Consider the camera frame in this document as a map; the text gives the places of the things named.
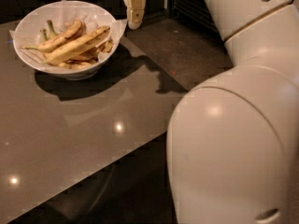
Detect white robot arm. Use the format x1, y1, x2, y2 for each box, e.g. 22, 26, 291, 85
166, 0, 299, 224

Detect small bananas at bottom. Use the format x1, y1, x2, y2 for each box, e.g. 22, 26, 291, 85
58, 39, 114, 69

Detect white paper liner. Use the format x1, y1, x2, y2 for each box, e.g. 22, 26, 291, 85
8, 0, 129, 70

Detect rear yellow banana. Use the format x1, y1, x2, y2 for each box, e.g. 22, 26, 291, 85
21, 20, 84, 53

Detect large front yellow banana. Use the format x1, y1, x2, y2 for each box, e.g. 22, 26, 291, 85
44, 26, 110, 65

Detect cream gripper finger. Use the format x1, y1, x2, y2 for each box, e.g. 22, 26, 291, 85
123, 0, 146, 30

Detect glass door refrigerator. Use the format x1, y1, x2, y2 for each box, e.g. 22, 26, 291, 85
168, 0, 217, 33

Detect white bowl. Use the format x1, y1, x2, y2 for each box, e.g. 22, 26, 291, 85
12, 0, 121, 81

